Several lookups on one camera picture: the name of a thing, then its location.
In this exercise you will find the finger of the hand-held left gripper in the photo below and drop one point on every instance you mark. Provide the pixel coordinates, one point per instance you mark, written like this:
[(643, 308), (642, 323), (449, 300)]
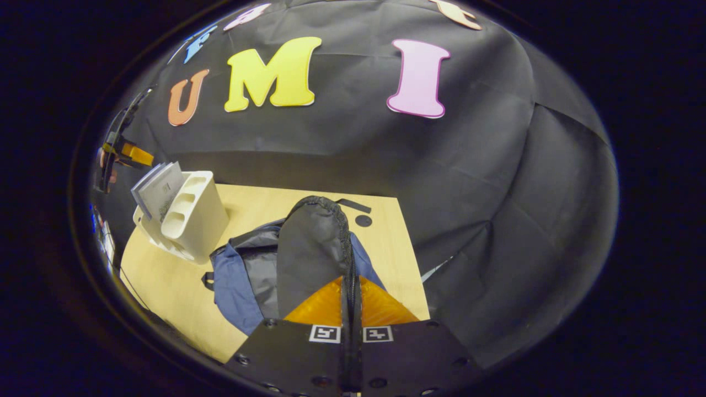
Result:
[(135, 154)]

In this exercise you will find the black round desk grommet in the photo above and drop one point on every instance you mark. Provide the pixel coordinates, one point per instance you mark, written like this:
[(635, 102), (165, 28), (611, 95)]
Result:
[(363, 220)]

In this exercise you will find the blue schoolbag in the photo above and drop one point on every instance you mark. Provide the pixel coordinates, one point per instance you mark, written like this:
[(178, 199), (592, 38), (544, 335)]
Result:
[(237, 286)]

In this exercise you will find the white plastic bookshelf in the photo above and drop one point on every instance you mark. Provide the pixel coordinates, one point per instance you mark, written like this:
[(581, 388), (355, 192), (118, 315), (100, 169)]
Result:
[(201, 220)]

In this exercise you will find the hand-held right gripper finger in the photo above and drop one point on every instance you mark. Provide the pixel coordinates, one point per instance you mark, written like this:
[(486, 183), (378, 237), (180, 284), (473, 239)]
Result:
[(357, 342), (346, 342)]

